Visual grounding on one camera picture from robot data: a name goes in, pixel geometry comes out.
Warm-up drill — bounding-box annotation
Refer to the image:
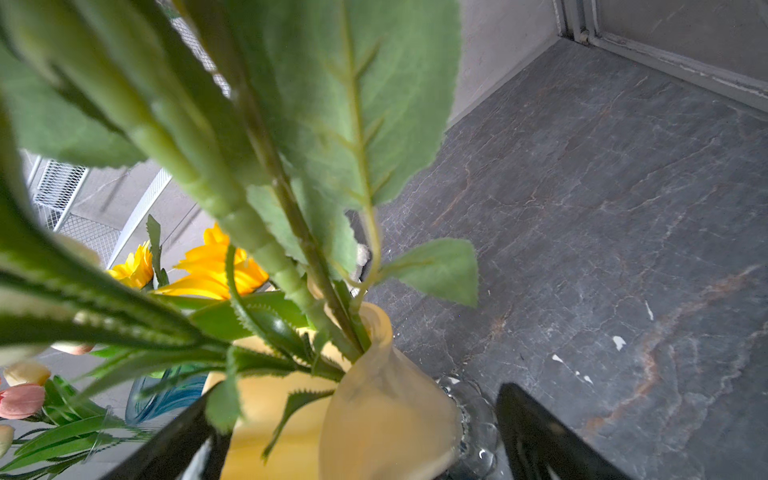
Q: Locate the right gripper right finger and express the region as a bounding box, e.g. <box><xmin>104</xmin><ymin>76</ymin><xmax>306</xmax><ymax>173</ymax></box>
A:
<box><xmin>495</xmin><ymin>383</ymin><xmax>630</xmax><ymax>480</ymax></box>

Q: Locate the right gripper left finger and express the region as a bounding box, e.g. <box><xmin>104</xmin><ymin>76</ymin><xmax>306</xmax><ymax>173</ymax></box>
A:
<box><xmin>102</xmin><ymin>389</ymin><xmax>231</xmax><ymax>480</ymax></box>

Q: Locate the cream wavy glass vase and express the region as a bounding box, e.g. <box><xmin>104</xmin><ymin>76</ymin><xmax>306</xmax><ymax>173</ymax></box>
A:
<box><xmin>221</xmin><ymin>302</ymin><xmax>499</xmax><ymax>479</ymax></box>

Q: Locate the blue purple ribbed vase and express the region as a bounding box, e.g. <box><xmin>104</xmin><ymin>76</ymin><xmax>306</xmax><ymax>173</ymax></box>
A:
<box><xmin>124</xmin><ymin>365</ymin><xmax>207</xmax><ymax>426</ymax></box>

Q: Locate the pink tulip left vase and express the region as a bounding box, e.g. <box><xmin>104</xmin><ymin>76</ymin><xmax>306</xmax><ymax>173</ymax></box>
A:
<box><xmin>0</xmin><ymin>384</ymin><xmax>45</xmax><ymax>420</ymax></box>

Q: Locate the yellow sunflower centre vase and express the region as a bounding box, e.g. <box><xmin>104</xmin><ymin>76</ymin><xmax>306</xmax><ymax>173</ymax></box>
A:
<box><xmin>107</xmin><ymin>241</ymin><xmax>154</xmax><ymax>290</ymax></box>

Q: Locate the white wire wall basket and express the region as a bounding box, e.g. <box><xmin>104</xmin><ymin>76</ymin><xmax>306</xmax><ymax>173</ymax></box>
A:
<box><xmin>23</xmin><ymin>0</ymin><xmax>232</xmax><ymax>268</ymax></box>

